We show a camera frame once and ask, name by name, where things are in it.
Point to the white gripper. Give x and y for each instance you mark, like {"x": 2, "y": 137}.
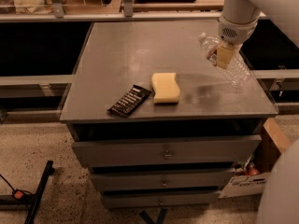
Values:
{"x": 233, "y": 34}

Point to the clear plastic water bottle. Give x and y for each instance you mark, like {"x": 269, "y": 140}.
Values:
{"x": 236, "y": 73}

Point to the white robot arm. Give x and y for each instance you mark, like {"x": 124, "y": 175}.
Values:
{"x": 280, "y": 200}

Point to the orange bottle in box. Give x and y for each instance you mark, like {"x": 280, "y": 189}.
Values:
{"x": 252, "y": 170}

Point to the yellow sponge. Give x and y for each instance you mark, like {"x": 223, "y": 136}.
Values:
{"x": 166, "y": 89}

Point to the black snack wrapper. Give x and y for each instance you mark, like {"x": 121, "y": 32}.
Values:
{"x": 130, "y": 101}

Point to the grey drawer cabinet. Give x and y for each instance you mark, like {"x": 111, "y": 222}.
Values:
{"x": 119, "y": 55}

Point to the top grey drawer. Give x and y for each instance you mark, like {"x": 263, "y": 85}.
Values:
{"x": 136, "y": 152}

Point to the grey drawer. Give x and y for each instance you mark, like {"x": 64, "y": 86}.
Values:
{"x": 162, "y": 179}
{"x": 136, "y": 152}
{"x": 160, "y": 199}

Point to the brown cardboard box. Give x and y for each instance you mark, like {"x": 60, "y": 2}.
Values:
{"x": 274, "y": 143}

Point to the middle grey drawer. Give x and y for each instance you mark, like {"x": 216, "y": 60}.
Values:
{"x": 162, "y": 179}

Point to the bottom grey drawer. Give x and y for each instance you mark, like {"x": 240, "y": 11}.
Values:
{"x": 160, "y": 199}

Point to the black metal stand leg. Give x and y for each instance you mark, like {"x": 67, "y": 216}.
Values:
{"x": 48, "y": 171}

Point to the grey metal rail frame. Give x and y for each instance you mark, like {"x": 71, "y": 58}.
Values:
{"x": 98, "y": 10}

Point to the orange cable tag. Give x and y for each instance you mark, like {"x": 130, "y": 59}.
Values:
{"x": 18, "y": 194}

